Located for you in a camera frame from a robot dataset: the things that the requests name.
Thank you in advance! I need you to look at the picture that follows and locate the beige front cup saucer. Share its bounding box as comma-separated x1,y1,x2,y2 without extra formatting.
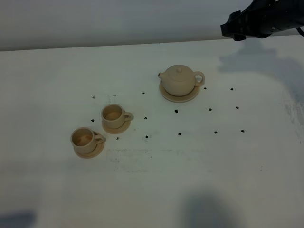
74,142,105,159

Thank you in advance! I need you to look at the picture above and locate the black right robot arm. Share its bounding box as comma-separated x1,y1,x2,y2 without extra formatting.
220,0,304,41

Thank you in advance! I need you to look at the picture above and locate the beige cup saucer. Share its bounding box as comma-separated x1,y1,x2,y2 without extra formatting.
74,142,105,159
102,121,131,134

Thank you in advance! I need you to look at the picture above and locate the beige rear cup saucer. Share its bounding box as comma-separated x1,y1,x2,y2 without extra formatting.
102,121,131,134

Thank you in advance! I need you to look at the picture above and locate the beige rear teacup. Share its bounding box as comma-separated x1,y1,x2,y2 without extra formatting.
101,104,133,129

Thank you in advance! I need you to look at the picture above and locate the beige teacup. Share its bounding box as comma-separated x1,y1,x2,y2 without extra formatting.
70,127,106,155
101,104,133,129

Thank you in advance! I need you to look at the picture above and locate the beige teapot saucer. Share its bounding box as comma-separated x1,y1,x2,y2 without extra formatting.
159,82,200,103

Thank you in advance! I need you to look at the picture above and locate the beige ceramic teapot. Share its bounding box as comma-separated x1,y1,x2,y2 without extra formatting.
158,65,205,96

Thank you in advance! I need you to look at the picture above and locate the beige front teacup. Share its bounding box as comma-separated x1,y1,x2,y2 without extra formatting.
70,127,106,155

